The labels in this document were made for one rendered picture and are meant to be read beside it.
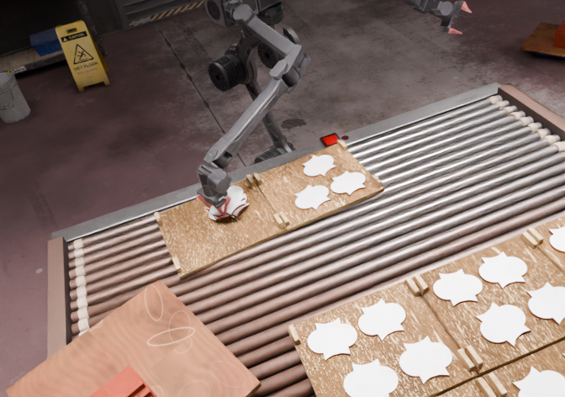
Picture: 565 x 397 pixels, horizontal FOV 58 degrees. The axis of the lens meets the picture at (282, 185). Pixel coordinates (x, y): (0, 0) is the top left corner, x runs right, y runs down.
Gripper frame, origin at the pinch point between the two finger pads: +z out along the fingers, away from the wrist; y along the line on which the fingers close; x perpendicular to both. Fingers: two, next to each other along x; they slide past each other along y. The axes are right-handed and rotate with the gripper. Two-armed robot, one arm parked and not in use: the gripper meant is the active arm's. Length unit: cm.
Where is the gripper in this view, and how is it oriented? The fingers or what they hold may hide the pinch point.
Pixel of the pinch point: (217, 209)
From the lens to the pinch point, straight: 189.7
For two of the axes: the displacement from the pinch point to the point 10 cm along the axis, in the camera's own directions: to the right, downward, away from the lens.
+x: 6.4, -5.6, 5.2
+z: 1.3, 7.5, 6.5
